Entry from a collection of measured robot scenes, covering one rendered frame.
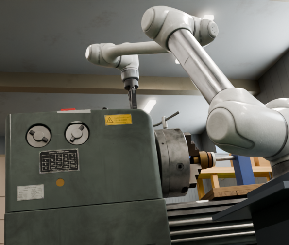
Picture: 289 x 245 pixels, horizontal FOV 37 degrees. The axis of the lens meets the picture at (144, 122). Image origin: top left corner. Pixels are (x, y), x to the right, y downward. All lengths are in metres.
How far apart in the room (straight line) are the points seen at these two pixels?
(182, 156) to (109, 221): 0.45
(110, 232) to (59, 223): 0.19
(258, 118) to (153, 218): 0.61
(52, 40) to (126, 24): 1.07
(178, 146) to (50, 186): 0.58
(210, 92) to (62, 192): 0.67
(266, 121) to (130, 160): 0.63
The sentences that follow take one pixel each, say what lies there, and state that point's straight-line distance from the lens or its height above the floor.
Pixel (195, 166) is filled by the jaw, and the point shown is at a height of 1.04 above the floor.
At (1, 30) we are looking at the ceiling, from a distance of 6.16.
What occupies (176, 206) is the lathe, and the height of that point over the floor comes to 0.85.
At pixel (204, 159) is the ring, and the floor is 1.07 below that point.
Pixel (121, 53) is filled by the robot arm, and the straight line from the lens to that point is 2.09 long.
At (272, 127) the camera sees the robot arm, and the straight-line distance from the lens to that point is 1.32.
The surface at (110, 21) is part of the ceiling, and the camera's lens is 6.00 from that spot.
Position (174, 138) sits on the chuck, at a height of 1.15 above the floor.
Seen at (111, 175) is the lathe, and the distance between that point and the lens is 1.69.
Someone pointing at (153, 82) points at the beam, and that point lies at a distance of 7.41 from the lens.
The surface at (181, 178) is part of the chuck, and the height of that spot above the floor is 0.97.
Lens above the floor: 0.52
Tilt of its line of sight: 22 degrees up
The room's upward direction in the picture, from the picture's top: 7 degrees counter-clockwise
